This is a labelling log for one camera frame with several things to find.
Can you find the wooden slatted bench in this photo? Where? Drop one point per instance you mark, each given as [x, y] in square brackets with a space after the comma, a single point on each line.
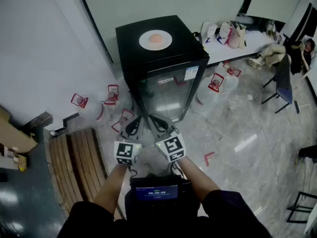
[79, 162]

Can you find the black chest-mounted display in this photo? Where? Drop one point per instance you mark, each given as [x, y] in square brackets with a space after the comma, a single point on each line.
[156, 192]

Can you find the white paper bag pink side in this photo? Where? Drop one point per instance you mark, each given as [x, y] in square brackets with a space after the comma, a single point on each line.
[224, 33]

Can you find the black mini fridge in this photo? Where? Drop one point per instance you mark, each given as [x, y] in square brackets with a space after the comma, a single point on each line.
[133, 48]

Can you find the white cabinet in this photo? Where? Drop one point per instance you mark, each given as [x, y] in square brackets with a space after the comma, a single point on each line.
[312, 80]

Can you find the small beige bag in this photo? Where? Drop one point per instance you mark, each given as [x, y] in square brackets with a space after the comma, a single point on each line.
[271, 28]

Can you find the small cardboard box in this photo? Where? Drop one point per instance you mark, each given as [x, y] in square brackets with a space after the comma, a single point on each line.
[15, 159]

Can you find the black equipment bag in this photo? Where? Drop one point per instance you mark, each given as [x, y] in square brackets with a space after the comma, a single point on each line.
[307, 152]

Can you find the black floor brush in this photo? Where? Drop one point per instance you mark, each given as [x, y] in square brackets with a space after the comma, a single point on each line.
[296, 106]

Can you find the person's left forearm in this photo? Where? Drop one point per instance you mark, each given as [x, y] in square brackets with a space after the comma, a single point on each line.
[111, 190]

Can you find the black metal frame stand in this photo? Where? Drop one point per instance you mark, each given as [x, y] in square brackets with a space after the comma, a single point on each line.
[299, 208]

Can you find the person's right forearm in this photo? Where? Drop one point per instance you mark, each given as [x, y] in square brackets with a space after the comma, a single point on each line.
[195, 180]

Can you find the orange round food item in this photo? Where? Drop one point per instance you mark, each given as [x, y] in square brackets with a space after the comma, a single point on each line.
[155, 38]

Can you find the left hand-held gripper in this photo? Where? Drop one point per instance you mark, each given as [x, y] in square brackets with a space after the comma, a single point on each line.
[127, 152]

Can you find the blue seat black chair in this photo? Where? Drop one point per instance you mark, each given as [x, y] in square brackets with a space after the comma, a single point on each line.
[284, 93]

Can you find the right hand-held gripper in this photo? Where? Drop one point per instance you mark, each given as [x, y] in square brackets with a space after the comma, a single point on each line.
[172, 147]

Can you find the person's dark clothing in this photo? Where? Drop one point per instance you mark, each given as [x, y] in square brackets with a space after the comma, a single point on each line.
[223, 219]

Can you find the dark brown wooden block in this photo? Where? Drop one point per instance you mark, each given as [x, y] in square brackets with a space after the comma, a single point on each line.
[39, 119]

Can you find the large cardboard box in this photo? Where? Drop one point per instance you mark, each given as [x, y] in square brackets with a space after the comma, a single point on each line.
[12, 135]

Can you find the white round plate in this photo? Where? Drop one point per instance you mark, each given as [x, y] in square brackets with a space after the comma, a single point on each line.
[144, 43]

